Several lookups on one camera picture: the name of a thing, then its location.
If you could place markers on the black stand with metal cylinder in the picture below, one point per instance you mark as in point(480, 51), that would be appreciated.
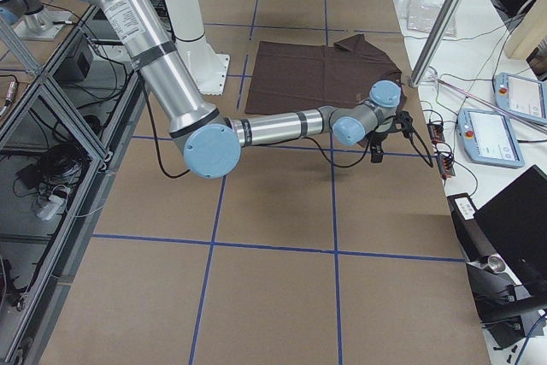
point(496, 296)

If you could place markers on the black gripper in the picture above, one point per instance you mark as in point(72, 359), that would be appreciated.
point(381, 134)

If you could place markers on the near blue teach pendant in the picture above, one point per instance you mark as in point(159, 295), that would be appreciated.
point(488, 138)

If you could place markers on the blue teach pendant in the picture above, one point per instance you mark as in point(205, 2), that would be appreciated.
point(488, 138)
point(523, 97)

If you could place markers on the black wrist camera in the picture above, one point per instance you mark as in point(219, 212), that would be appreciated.
point(403, 123)

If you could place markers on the brown t-shirt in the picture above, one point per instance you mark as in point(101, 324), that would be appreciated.
point(351, 90)

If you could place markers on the wooden board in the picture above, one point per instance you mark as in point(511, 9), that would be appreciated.
point(529, 34)

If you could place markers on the clear plastic bag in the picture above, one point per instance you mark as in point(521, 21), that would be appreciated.
point(421, 15)

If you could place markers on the black monitor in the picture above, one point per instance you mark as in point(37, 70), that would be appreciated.
point(514, 222)

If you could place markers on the aluminium frame rail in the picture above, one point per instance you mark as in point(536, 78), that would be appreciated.
point(68, 107)

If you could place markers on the aluminium frame post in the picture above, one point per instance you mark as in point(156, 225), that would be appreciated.
point(433, 40)

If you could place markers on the far blue teach pendant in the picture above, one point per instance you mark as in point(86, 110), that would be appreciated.
point(523, 97)

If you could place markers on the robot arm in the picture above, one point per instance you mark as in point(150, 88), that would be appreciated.
point(210, 143)

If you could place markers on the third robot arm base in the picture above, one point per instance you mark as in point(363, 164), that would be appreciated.
point(33, 20)

